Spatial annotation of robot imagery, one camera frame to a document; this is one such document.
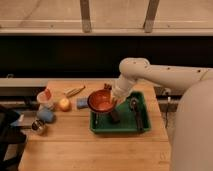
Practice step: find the blue sponge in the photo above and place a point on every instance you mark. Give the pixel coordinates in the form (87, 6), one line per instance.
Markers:
(81, 103)

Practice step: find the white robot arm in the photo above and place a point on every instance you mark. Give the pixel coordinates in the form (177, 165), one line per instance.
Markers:
(192, 147)

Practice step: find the dark brown rectangular block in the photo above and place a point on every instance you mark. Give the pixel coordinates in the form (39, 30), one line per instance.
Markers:
(115, 118)

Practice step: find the black handled tool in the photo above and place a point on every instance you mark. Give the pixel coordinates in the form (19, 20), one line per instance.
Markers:
(135, 109)

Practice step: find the blue cup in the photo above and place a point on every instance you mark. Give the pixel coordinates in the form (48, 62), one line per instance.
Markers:
(46, 115)

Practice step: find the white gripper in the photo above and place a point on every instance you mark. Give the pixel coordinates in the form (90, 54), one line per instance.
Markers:
(122, 88)

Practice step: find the small red brown object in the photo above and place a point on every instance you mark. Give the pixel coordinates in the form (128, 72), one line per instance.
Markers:
(107, 86)

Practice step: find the small metal cup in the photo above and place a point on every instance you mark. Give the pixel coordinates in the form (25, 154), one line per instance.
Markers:
(38, 127)

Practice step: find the yellow apple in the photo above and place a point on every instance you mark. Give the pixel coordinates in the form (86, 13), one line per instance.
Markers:
(64, 104)

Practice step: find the green plastic tray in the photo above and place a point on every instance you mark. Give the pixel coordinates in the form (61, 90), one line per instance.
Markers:
(127, 122)

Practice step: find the red bowl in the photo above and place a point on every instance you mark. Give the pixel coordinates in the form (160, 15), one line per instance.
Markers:
(100, 100)

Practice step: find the purple bowl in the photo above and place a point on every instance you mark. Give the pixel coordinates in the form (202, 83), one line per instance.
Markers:
(101, 112)

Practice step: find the metal fork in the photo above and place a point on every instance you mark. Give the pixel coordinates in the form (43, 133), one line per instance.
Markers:
(96, 119)

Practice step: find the black chair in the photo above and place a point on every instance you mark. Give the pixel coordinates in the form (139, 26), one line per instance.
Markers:
(9, 135)

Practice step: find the wooden utensil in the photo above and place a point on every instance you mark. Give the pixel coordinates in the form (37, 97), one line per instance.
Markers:
(74, 91)

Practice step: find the white cup with red item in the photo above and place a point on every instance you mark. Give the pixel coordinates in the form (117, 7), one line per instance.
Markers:
(44, 98)

